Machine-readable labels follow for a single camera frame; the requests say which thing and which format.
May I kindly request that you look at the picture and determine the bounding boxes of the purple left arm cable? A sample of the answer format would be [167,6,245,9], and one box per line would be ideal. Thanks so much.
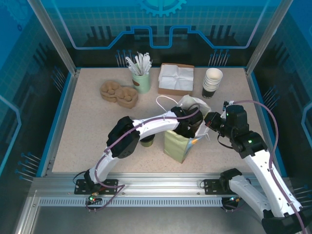
[85,104,201,213]

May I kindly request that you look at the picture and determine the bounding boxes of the slotted aluminium cable duct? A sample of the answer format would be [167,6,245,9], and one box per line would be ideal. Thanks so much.
[38,196,225,208]

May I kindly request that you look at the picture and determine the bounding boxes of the light green straw holder cup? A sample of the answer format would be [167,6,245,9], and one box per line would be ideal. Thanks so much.
[131,72,151,95]

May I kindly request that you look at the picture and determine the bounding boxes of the green printed paper bag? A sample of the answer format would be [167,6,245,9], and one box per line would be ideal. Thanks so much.
[156,94,212,164]

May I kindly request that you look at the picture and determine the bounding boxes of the aluminium right corner post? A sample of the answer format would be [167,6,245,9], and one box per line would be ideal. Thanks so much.
[244,0,295,77]

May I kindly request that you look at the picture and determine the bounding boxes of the white and black cup stack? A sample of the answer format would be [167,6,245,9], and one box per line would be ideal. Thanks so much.
[201,67,224,100]

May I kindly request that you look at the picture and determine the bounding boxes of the aluminium left corner post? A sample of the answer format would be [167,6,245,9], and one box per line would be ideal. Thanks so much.
[26,0,81,78]

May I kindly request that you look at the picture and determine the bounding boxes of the brown pulp carrier stack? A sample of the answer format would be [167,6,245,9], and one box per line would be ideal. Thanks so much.
[99,80,139,110]

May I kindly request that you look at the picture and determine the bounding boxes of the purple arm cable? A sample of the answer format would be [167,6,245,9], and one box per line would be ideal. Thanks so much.
[85,104,201,213]
[229,99,308,234]

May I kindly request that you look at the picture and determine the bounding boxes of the green paper coffee cup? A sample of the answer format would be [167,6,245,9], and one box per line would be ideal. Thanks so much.
[140,135,156,148]

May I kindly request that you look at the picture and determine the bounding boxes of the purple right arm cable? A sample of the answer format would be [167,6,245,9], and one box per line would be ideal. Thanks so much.
[229,99,308,234]

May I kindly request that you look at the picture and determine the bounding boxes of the white paper napkins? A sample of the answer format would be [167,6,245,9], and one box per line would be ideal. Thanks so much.
[158,64,195,90]

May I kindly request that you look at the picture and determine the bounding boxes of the aluminium frame rail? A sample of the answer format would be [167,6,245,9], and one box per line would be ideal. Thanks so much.
[31,173,291,198]

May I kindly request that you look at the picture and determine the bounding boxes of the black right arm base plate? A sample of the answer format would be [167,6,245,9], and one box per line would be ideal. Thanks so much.
[203,178,232,195]

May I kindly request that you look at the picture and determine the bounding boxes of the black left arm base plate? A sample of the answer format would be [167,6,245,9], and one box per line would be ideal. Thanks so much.
[74,178,119,195]

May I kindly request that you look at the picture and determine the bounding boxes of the brown cardboard napkin box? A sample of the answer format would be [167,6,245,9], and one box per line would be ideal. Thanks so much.
[157,62,195,97]

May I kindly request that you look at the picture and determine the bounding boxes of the aluminium corner post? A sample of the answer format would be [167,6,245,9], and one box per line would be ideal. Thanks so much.
[244,0,295,77]
[26,0,81,78]

